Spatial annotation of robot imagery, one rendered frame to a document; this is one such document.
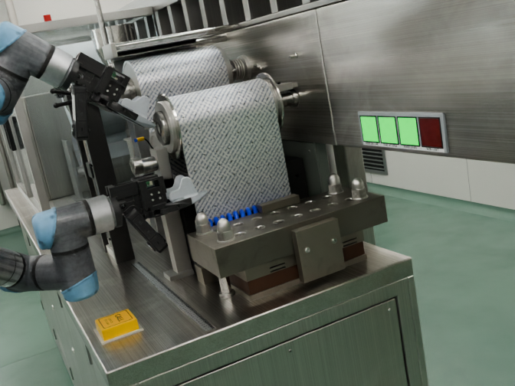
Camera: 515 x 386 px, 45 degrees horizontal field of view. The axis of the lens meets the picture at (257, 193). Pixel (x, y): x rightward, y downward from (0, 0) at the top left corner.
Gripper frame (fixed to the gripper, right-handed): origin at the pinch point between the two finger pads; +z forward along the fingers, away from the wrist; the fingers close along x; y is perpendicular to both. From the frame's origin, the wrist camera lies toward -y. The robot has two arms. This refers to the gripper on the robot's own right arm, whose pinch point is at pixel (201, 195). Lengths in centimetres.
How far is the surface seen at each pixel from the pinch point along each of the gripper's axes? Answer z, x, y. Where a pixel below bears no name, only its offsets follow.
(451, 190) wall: 263, 220, -99
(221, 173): 5.5, -0.2, 3.7
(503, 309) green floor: 159, 76, -110
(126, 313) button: -23.6, -9.1, -16.7
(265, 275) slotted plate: 3.3, -19.0, -14.9
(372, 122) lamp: 29.4, -25.2, 10.7
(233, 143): 9.6, -0.2, 9.5
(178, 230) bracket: -4.9, 7.8, -8.3
